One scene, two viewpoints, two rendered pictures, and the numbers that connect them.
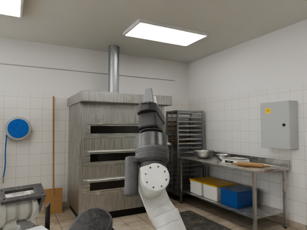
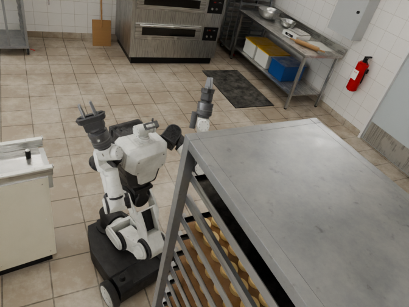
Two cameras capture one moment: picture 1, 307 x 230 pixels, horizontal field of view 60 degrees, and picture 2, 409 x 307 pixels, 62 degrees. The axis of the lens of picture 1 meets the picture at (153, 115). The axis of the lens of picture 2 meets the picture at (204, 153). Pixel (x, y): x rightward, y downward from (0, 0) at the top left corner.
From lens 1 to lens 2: 1.30 m
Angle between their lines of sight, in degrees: 40
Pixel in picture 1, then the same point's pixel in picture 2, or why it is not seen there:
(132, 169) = (194, 117)
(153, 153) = (204, 114)
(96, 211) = (174, 127)
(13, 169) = not seen: outside the picture
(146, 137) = (202, 105)
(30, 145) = not seen: outside the picture
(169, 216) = not seen: hidden behind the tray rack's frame
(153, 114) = (208, 95)
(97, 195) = (149, 39)
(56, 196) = (105, 28)
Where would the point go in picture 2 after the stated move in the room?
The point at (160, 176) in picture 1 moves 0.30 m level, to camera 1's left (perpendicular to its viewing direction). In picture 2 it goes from (205, 125) to (151, 115)
